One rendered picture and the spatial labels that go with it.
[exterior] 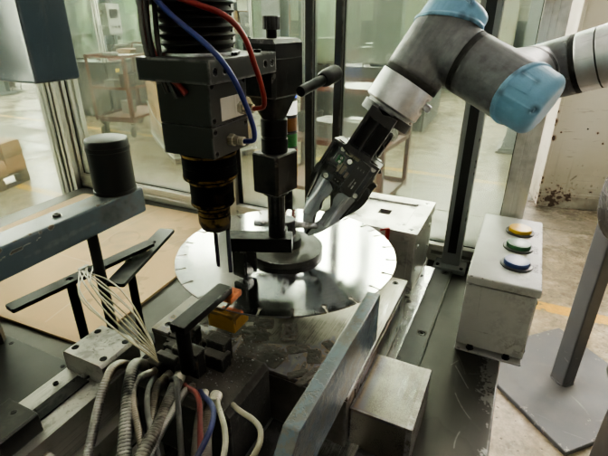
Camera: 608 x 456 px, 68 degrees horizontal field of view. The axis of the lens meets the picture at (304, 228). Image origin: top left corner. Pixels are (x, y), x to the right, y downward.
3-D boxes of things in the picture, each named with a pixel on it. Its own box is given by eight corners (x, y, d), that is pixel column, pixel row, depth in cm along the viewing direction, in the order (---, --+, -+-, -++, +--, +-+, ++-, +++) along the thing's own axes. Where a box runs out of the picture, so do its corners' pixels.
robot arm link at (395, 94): (386, 69, 61) (436, 101, 61) (367, 98, 63) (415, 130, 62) (382, 61, 54) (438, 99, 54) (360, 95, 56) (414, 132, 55)
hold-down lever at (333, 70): (299, 85, 57) (299, 61, 56) (344, 89, 55) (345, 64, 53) (267, 94, 51) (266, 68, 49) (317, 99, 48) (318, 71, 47)
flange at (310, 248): (331, 264, 65) (331, 249, 63) (254, 273, 62) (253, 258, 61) (312, 232, 74) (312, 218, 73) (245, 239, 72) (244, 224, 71)
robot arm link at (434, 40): (492, 4, 49) (431, -28, 52) (430, 92, 53) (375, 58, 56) (500, 29, 56) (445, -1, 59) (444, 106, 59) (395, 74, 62)
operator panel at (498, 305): (473, 273, 101) (485, 213, 95) (527, 285, 97) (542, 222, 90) (453, 348, 78) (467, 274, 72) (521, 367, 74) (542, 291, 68)
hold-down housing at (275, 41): (274, 183, 60) (269, 15, 51) (303, 190, 57) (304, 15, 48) (246, 196, 56) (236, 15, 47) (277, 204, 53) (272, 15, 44)
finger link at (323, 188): (280, 229, 63) (315, 175, 60) (291, 220, 69) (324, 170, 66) (298, 242, 63) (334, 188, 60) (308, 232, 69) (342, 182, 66)
